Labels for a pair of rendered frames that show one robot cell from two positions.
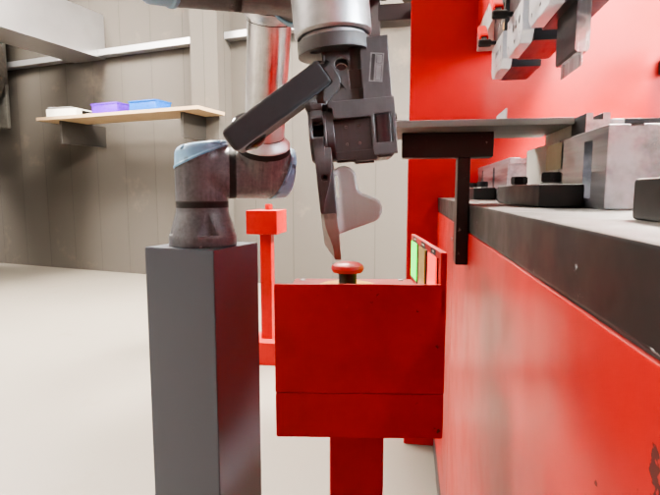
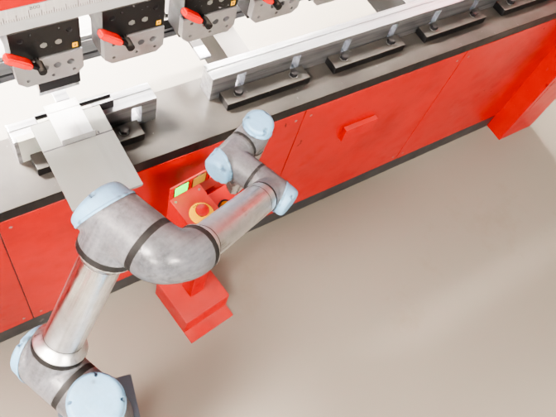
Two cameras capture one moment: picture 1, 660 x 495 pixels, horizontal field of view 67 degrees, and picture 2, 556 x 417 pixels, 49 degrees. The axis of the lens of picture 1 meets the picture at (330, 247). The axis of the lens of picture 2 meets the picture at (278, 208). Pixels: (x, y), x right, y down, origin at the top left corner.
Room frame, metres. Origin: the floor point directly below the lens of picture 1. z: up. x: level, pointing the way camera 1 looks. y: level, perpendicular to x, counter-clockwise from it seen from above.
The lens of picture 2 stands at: (1.23, 0.56, 2.33)
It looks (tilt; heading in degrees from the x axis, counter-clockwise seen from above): 58 degrees down; 209
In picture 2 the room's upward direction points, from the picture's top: 23 degrees clockwise
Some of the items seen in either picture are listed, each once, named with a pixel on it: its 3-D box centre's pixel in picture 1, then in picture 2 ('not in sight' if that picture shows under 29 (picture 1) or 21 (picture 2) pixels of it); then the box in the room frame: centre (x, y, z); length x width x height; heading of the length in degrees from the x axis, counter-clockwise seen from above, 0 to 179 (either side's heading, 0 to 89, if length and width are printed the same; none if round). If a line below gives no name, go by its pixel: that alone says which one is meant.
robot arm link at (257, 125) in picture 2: not in sight; (254, 133); (0.51, 0.01, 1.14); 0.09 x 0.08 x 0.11; 13
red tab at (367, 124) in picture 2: not in sight; (357, 128); (-0.18, -0.06, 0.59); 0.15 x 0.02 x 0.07; 171
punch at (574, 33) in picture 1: (572, 41); (58, 77); (0.80, -0.38, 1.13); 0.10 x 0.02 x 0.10; 171
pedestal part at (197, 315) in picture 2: not in sight; (195, 299); (0.55, 0.00, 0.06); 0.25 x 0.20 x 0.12; 89
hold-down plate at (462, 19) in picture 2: not in sight; (451, 24); (-0.58, -0.10, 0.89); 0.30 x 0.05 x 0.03; 171
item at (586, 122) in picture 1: (573, 133); (74, 110); (0.77, -0.37, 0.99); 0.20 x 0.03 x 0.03; 171
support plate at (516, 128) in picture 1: (470, 130); (86, 155); (0.83, -0.23, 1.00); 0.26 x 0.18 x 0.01; 81
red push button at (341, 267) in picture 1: (347, 276); (202, 211); (0.60, -0.02, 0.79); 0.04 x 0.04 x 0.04
